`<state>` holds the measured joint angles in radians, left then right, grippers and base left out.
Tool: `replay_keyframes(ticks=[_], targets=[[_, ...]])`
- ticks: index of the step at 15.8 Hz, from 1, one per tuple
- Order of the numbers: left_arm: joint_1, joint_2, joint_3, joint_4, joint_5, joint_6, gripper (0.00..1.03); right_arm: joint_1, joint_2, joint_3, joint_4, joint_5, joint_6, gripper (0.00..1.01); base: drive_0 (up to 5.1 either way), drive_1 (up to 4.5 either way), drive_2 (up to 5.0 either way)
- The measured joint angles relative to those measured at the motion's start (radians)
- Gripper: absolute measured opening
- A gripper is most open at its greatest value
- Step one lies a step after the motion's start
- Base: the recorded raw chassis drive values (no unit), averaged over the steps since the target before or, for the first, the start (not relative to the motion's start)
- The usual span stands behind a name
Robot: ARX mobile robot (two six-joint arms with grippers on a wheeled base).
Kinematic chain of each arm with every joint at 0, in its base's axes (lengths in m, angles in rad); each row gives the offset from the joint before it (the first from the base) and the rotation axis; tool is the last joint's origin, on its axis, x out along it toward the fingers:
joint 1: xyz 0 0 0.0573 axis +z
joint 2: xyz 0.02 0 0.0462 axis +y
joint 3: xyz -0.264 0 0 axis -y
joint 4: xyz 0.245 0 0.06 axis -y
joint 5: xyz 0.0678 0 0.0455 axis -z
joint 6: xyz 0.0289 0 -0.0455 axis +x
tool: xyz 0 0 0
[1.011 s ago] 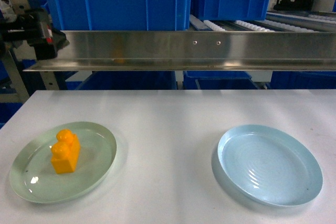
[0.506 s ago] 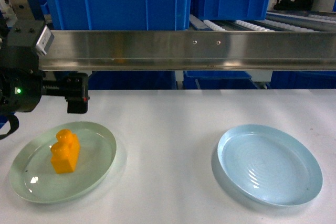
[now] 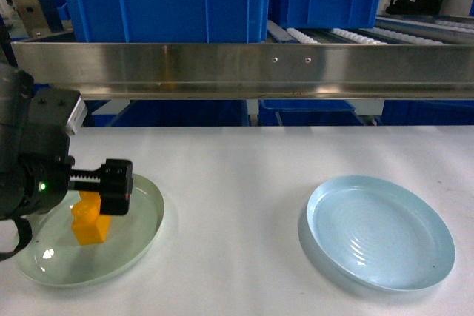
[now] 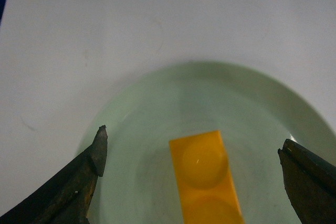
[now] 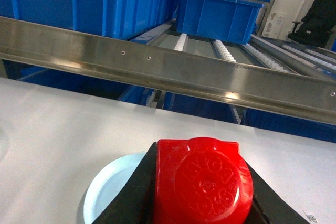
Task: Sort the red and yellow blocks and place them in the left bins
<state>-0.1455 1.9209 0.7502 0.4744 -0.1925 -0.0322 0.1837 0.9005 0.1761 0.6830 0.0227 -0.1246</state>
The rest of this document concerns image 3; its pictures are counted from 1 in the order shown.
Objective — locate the yellow toy building block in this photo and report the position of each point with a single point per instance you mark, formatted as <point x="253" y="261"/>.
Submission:
<point x="89" y="226"/>

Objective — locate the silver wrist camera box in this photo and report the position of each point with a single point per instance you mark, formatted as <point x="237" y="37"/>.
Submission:
<point x="76" y="116"/>

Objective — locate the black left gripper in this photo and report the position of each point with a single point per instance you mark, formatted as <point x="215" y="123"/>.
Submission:
<point x="45" y="161"/>

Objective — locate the steel conveyor rack frame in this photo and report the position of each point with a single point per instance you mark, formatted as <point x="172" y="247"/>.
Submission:
<point x="296" y="78"/>

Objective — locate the large blue bin on conveyor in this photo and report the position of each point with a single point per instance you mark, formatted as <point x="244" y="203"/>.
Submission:
<point x="169" y="21"/>

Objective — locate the light blue plate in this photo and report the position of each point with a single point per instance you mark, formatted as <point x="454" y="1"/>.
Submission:
<point x="379" y="233"/>

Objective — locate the clear glass plate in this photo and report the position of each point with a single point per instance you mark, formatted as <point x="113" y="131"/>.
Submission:
<point x="75" y="245"/>

